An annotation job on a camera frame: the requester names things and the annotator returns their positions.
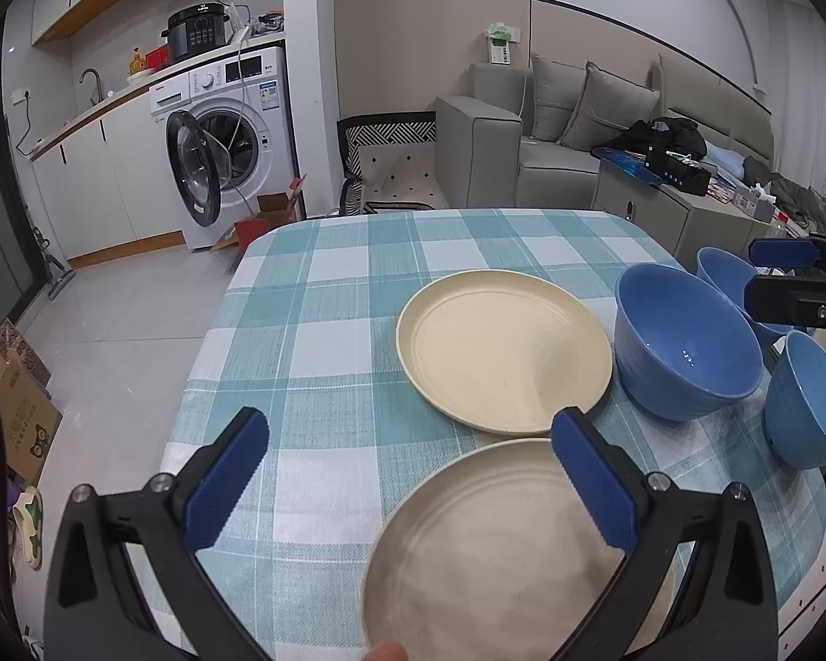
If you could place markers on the white washing machine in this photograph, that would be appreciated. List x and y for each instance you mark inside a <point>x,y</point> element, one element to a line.
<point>226,131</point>

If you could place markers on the grey cushion left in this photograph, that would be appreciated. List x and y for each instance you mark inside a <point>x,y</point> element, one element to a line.
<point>557,88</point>

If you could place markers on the grey sofa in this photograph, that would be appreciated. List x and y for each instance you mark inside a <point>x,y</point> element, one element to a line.
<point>487,157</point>

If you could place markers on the black patterned chair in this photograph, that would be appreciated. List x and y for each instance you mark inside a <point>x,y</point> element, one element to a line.
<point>389,163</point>

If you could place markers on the person's left hand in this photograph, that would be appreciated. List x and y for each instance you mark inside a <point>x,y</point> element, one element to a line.
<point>389,650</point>

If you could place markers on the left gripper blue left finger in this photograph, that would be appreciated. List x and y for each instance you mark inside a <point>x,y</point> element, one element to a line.
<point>216,476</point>

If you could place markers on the beige low cabinet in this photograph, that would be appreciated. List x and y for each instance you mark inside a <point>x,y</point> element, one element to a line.
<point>681,223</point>

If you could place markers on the white lower kitchen cabinets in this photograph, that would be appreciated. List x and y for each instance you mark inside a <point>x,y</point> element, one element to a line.
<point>108,184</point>

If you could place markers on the black device on cabinet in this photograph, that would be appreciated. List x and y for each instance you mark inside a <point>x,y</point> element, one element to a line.
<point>679,171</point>

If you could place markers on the black pressure cooker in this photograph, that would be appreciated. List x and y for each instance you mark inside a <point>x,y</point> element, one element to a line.
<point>195,30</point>

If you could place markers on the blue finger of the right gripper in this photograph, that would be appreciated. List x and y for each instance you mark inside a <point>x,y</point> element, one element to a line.
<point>783,253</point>

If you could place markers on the red cardboard box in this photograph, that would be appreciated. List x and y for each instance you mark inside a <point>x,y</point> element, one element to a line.
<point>275,210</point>

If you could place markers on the light blue bowl front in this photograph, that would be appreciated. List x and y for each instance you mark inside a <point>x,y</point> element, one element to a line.
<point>795,406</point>

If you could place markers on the green white wall air freshener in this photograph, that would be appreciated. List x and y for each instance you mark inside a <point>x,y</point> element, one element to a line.
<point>499,38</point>

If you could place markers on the dark blue bowl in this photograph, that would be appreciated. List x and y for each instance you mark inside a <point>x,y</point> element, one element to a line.
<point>682,349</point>

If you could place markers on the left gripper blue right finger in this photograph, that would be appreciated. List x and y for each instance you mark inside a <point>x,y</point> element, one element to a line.
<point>602,475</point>

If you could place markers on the teal checked tablecloth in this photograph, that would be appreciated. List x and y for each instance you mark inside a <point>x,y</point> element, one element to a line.
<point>306,335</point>

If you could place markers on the cardboard box on floor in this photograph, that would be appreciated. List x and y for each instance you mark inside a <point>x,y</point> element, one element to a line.
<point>29,417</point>

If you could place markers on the cream plate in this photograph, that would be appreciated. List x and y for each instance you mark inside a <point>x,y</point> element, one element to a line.
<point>502,352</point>
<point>492,557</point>

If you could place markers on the grey cushion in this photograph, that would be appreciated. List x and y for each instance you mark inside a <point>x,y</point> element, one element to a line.
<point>557,88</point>
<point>608,105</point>

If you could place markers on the grey cushion right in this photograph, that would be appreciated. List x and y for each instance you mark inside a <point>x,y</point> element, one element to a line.
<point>608,105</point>

